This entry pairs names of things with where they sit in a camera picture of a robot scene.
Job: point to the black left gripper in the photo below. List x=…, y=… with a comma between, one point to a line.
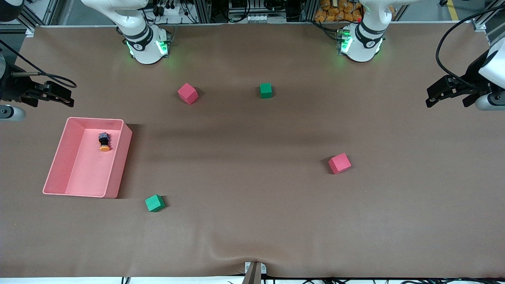
x=472, y=75

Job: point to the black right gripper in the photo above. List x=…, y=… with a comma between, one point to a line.
x=15, y=86

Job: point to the orange push button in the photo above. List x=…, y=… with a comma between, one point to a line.
x=104, y=147

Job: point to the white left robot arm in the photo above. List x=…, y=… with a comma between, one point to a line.
x=367, y=35

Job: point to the pink plastic bin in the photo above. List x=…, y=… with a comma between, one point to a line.
x=90, y=169

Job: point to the pink foam cube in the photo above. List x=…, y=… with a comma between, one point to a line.
x=339, y=163
x=187, y=94

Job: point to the orange packaged items pile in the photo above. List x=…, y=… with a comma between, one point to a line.
x=331, y=12

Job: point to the white power strip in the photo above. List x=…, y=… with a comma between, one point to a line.
x=169, y=10

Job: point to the green foam cube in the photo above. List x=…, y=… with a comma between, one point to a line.
x=266, y=90
x=154, y=203

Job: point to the white terminal block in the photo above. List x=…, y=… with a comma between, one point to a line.
x=260, y=18

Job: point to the brown table mat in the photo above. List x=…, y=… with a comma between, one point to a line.
x=252, y=221

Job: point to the brown bar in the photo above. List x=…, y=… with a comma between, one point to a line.
x=252, y=276

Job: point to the metal corner bracket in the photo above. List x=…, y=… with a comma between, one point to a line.
x=479, y=27
x=30, y=32

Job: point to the aluminium frame rail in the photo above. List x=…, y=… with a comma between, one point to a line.
x=483, y=19
x=49, y=10

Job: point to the aluminium frame post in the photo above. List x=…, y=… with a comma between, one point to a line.
x=203, y=10
x=307, y=10

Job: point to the metal clamp bracket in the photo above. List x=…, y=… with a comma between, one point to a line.
x=263, y=269

